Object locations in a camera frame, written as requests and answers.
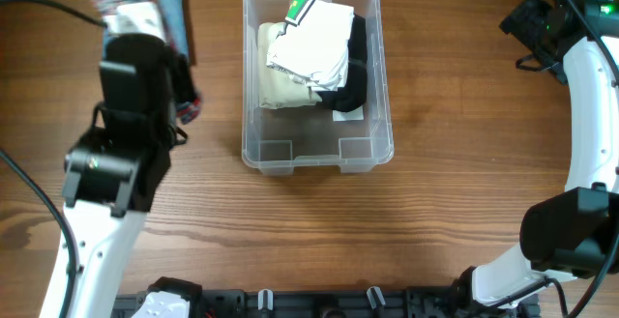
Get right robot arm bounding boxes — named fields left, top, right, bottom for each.
left=440, top=0, right=618, bottom=317

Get blue denim jeans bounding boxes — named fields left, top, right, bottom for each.
left=158, top=0, right=191, bottom=60

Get white printed shirt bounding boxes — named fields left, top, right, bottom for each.
left=266, top=0, right=354, bottom=92

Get cream white cloth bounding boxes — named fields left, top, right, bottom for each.
left=257, top=22, right=322, bottom=109

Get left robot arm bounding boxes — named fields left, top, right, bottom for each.
left=40, top=33, right=192, bottom=317

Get black cloth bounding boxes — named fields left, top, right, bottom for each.
left=318, top=14, right=368, bottom=112

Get clear plastic storage container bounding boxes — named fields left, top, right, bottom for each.
left=242, top=0, right=395, bottom=175

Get white label in container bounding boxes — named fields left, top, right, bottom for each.
left=332, top=106, right=364, bottom=122

